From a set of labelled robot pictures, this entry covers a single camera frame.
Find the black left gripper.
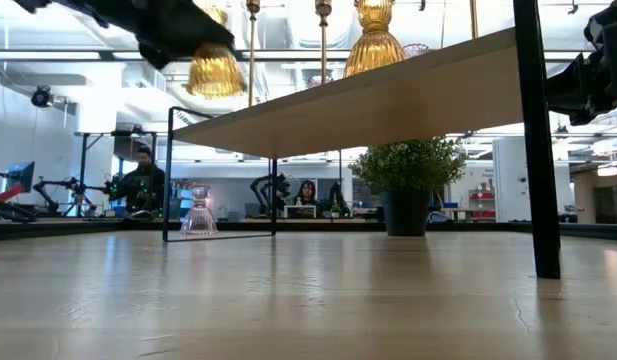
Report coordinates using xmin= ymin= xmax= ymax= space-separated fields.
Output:
xmin=95 ymin=0 xmax=237 ymax=71

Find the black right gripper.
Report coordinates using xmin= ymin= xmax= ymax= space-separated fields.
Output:
xmin=545 ymin=47 xmax=617 ymax=126

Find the amber ribbed glass candle holder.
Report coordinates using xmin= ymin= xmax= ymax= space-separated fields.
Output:
xmin=342 ymin=0 xmax=407 ymax=79
xmin=185 ymin=4 xmax=248 ymax=99

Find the pink ribbed glass candle holder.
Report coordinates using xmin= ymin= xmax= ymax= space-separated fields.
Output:
xmin=180 ymin=183 xmax=219 ymax=237
xmin=306 ymin=74 xmax=335 ymax=90

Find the short brass candlestick holder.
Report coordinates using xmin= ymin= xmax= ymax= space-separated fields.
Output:
xmin=315 ymin=0 xmax=333 ymax=85

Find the clear glass bowl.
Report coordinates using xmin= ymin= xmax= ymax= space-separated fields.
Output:
xmin=401 ymin=43 xmax=430 ymax=60

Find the white cabinet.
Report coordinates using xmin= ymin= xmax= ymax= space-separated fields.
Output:
xmin=491 ymin=137 xmax=575 ymax=224

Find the person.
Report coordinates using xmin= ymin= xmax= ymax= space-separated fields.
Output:
xmin=295 ymin=179 xmax=319 ymax=207
xmin=115 ymin=145 xmax=167 ymax=215

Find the black ceiling spotlight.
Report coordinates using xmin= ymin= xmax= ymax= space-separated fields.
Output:
xmin=30 ymin=84 xmax=54 ymax=109

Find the red storage shelf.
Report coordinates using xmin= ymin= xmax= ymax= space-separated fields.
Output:
xmin=468 ymin=188 xmax=497 ymax=221

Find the wooden shelf with black legs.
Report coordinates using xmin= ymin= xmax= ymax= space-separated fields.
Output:
xmin=161 ymin=0 xmax=563 ymax=280

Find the white framed screen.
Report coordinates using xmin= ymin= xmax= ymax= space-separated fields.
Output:
xmin=283 ymin=204 xmax=318 ymax=220

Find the green plant in dark pot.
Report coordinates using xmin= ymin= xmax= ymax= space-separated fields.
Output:
xmin=347 ymin=137 xmax=468 ymax=238

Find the background monitor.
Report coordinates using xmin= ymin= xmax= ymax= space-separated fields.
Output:
xmin=5 ymin=160 xmax=37 ymax=194

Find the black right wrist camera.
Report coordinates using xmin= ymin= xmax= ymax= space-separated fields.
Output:
xmin=582 ymin=1 xmax=617 ymax=51

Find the black background rig frame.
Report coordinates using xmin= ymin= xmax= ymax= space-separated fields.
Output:
xmin=73 ymin=129 xmax=159 ymax=217

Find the black aluminium table frame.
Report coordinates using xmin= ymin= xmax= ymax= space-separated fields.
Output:
xmin=0 ymin=218 xmax=617 ymax=242

